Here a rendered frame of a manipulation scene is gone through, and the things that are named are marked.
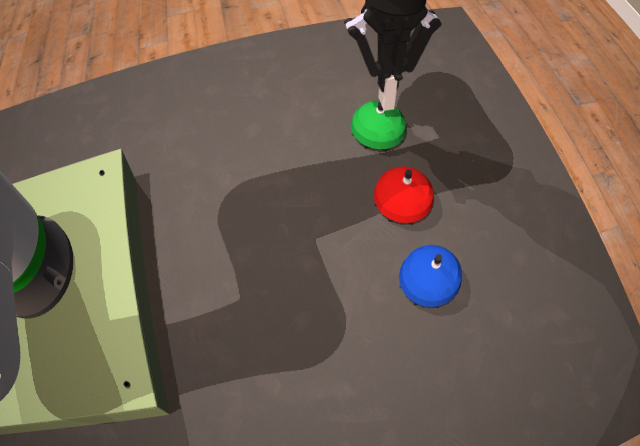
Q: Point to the green dome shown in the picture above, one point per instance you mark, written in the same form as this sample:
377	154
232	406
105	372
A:
376	128

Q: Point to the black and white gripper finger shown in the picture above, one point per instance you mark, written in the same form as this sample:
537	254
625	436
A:
356	29
415	47

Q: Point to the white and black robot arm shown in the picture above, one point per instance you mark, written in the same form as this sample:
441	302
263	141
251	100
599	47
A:
42	263

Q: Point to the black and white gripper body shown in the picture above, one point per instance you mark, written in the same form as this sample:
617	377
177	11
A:
376	9

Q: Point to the red dome bell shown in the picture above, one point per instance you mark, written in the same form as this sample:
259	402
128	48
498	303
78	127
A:
404	199

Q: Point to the blue dome bell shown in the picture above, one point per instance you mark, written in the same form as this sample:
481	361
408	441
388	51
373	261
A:
427	281

